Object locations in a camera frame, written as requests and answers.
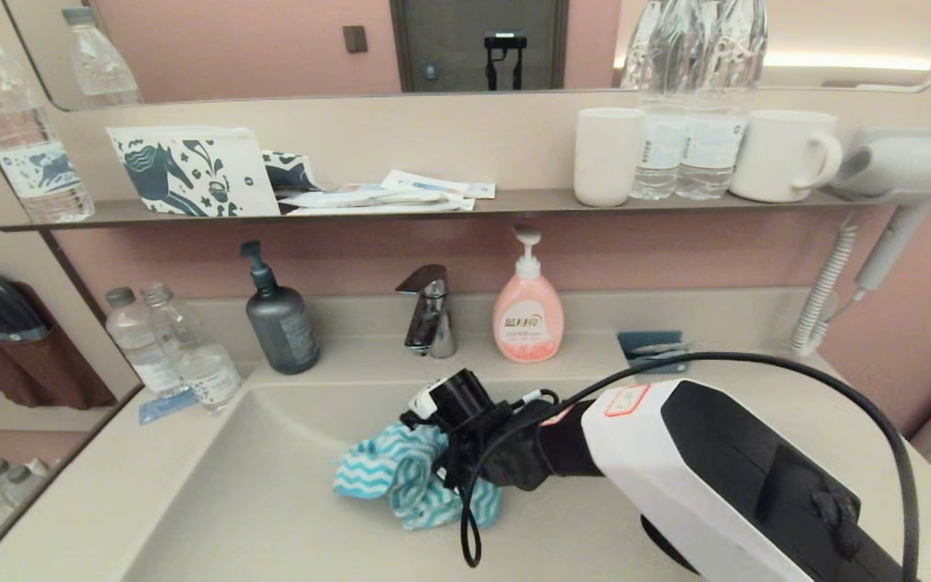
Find water bottle horse label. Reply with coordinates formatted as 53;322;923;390
0;6;97;225

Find chrome faucet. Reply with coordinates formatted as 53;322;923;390
394;264;458;360

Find small horse print packet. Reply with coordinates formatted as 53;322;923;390
261;150;322;195

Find white flat sachet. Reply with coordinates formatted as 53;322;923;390
279;183;476;217

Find white sachet blue print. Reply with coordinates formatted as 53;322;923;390
380;169;497;200

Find blue card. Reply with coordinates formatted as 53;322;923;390
138;388;200;427

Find grey sachets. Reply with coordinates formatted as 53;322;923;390
631;341;694;360

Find grey wall shelf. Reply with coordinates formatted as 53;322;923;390
0;188;931;234

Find brown hanging pouch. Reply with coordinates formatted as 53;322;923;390
0;281;117;410

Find blue soap tray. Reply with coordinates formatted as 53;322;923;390
616;330;690;375

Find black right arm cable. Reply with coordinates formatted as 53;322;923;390
458;351;921;582

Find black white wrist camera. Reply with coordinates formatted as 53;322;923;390
412;369;500;430

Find clear water bottle plain label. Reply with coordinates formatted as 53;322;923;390
104;286;188;399

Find pink soap pump bottle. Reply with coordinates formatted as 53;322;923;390
491;225;566;365

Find wall mirror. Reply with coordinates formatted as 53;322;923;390
0;0;931;113

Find teal white striped towel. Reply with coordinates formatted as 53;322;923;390
331;420;503;533

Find white coiled dryer cord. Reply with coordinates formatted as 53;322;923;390
788;213;867;359

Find blue patterned tissue box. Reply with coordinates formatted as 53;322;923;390
106;125;281;218

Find clear tall water bottle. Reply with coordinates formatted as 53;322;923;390
621;0;690;201
674;0;769;201

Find white cup without handle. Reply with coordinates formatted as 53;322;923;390
572;108;647;209

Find white mug with handle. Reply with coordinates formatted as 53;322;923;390
728;109;844;205

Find beige ceramic sink basin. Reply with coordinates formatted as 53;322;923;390
116;375;718;582

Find white hair dryer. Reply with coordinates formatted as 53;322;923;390
828;126;931;293

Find grey pump bottle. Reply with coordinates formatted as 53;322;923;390
240;239;322;376

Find clear water bottle patterned label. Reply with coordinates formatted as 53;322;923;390
141;282;243;413

